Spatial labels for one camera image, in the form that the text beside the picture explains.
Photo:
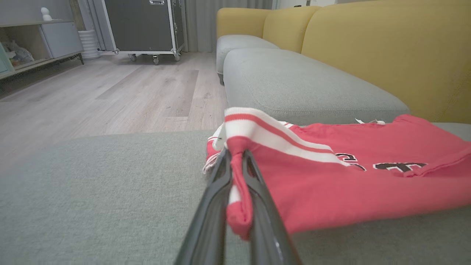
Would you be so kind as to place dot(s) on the large grey sofa seat cushion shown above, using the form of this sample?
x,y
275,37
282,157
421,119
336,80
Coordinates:
x,y
92,206

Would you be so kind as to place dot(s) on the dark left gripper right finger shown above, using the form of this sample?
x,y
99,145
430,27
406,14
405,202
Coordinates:
x,y
266,228

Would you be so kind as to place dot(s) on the black wheeled flight case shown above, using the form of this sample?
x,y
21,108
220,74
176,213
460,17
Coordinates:
x,y
140,25

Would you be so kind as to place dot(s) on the grey curtain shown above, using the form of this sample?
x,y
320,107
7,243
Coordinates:
x,y
206,22

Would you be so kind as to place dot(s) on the small white figurine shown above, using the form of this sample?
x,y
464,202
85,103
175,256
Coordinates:
x,y
46,14

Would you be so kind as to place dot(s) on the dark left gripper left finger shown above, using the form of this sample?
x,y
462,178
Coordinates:
x,y
209,221

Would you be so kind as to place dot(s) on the white ribbed plant pot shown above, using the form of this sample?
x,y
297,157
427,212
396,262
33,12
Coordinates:
x,y
89,44

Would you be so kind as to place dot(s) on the red jersey number 23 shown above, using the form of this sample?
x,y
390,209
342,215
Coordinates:
x,y
331,191

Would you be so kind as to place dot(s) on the yellow sofa backrest cushion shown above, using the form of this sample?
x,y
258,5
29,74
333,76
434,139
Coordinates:
x,y
239,20
287,25
397,51

